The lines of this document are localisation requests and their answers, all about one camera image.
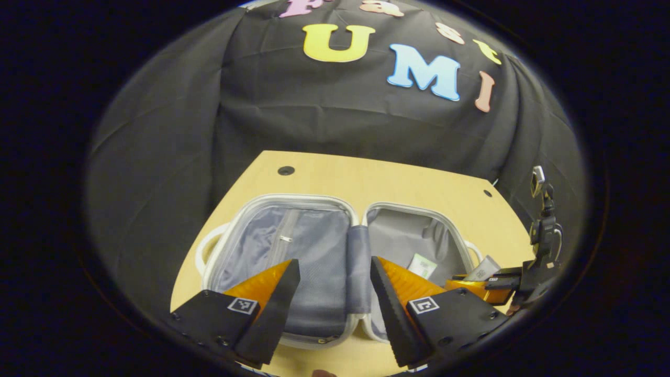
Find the white green cosmetic tube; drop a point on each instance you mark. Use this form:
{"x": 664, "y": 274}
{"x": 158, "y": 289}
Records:
{"x": 422, "y": 266}

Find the grey white suitcase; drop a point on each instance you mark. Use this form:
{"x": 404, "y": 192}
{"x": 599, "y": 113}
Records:
{"x": 314, "y": 246}

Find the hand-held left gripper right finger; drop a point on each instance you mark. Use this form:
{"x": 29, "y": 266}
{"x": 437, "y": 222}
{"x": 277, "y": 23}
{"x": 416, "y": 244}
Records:
{"x": 392, "y": 314}

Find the black backdrop cloth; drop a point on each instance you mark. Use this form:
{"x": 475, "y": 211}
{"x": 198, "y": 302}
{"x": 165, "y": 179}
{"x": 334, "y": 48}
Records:
{"x": 157, "y": 157}

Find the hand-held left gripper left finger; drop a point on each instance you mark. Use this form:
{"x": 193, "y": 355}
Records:
{"x": 277, "y": 314}

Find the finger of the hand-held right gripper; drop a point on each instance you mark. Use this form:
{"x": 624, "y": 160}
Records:
{"x": 484, "y": 290}

